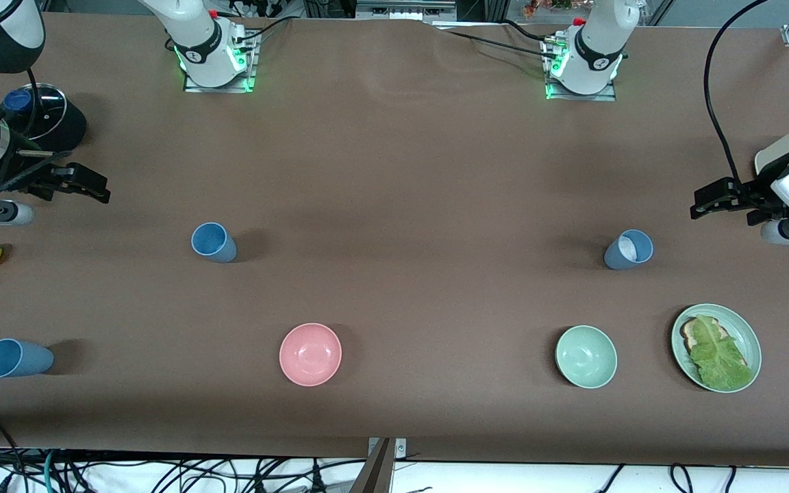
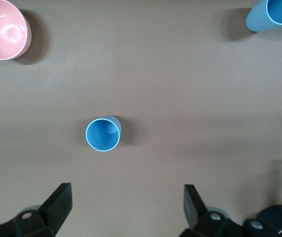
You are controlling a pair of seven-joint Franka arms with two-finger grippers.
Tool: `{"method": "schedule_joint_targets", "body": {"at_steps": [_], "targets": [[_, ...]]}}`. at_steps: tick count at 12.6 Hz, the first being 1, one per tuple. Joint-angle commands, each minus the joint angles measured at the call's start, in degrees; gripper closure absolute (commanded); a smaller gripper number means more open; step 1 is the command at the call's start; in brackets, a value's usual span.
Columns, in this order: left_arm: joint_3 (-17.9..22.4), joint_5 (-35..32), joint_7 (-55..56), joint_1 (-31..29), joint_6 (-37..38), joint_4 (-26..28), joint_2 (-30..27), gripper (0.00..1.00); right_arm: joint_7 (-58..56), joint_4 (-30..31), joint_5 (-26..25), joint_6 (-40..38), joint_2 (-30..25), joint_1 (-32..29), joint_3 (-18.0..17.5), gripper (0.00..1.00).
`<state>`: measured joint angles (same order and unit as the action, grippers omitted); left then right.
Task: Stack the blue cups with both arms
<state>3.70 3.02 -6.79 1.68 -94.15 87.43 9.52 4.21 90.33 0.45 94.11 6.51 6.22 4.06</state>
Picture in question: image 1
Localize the black pot with blue handle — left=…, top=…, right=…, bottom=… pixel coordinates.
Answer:
left=0, top=82, right=87, bottom=155

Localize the dark metal bar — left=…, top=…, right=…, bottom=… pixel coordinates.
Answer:
left=350, top=438, right=395, bottom=493

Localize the silver aluminium rail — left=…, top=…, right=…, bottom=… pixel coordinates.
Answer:
left=355, top=0, right=457, bottom=20

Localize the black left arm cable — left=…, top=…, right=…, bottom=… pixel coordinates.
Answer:
left=704, top=0, right=772, bottom=189

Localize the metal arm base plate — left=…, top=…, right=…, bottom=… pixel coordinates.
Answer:
left=547, top=38, right=618, bottom=102
left=184, top=31, right=258, bottom=93

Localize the glass lid with blue knob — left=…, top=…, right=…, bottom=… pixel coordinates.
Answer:
left=0, top=82, right=68, bottom=142

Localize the light green plate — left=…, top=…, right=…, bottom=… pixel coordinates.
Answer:
left=671, top=303, right=762, bottom=394

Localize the grey metal bracket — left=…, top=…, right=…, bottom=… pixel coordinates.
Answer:
left=367, top=438, right=408, bottom=458

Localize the blue plastic cup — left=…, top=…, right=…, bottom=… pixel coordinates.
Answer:
left=603, top=229, right=654, bottom=270
left=0, top=338, right=55, bottom=379
left=191, top=222, right=238, bottom=264

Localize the pink bowl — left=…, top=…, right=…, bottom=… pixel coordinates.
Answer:
left=279, top=323, right=342, bottom=388

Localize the toast bread slice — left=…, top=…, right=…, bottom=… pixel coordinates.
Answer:
left=681, top=317, right=731, bottom=353

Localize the light green bowl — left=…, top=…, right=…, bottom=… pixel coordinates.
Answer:
left=555, top=325, right=618, bottom=390

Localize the green lettuce leaf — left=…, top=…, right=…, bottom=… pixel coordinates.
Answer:
left=689, top=315, right=755, bottom=391

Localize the black base cable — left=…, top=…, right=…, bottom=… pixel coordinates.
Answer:
left=436, top=19, right=560, bottom=57
left=234, top=15, right=294, bottom=43

